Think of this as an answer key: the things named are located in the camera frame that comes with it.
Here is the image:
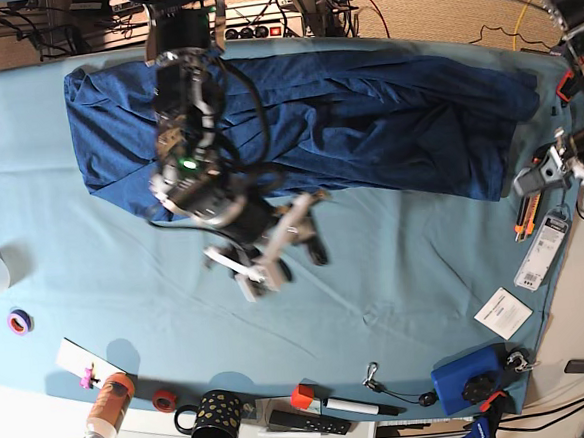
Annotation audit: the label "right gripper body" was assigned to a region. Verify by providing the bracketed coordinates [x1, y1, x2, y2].
[268, 190, 329, 266]

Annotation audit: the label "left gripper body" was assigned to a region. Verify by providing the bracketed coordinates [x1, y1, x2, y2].
[512, 129, 582, 197]

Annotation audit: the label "dark blue t-shirt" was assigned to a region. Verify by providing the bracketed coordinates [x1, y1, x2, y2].
[64, 50, 540, 220]

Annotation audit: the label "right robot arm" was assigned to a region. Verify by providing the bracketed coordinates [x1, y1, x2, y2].
[129, 0, 328, 267]

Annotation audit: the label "orange black utility knife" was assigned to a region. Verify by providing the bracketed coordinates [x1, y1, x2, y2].
[514, 193, 542, 242]

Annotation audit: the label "clear blister pack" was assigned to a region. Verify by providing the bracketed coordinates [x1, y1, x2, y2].
[513, 206, 571, 291]

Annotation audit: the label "orange black clamp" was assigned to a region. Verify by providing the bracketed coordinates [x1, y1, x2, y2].
[556, 70, 576, 106]

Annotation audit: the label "white paper card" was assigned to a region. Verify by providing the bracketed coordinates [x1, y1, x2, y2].
[474, 287, 532, 340]

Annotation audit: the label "orange red cube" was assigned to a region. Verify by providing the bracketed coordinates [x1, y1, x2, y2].
[290, 384, 315, 410]

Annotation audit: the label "white marker pen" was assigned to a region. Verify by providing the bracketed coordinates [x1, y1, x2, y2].
[322, 398, 401, 417]

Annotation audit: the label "metal carabiner keyring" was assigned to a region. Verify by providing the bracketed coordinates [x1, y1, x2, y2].
[505, 350, 538, 374]

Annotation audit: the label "black remote control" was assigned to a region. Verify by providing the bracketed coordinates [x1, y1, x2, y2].
[268, 410, 352, 435]

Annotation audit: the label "white power strip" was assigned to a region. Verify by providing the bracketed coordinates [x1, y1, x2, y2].
[225, 0, 307, 41]

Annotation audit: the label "red tape roll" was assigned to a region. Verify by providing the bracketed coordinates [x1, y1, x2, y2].
[151, 389, 178, 413]

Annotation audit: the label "black mug gold dots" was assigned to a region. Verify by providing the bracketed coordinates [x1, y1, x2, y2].
[174, 389, 243, 438]

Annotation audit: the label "blue box with knob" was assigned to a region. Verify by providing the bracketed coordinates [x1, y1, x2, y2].
[430, 345, 505, 416]

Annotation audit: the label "light blue table cloth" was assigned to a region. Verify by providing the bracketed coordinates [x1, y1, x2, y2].
[0, 50, 559, 409]

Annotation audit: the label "blue orange bottom clamp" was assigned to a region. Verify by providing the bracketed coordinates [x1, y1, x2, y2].
[462, 390, 514, 438]

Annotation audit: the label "orange supplement bottle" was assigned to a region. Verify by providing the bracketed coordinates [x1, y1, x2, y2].
[84, 372, 135, 438]

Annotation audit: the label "pink small toy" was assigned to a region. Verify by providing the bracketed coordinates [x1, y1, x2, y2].
[79, 365, 102, 390]

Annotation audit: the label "white paper sheet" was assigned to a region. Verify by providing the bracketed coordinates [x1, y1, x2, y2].
[55, 338, 125, 383]

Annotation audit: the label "purple tape roll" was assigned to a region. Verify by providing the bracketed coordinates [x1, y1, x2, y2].
[6, 309, 33, 336]

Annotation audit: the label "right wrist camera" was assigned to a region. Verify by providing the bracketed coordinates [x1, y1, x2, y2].
[232, 260, 292, 303]

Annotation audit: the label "yellow cable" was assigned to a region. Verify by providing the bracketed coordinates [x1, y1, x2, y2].
[508, 0, 550, 52]

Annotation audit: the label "black lanyard with clip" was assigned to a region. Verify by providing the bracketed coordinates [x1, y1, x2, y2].
[360, 356, 439, 413]

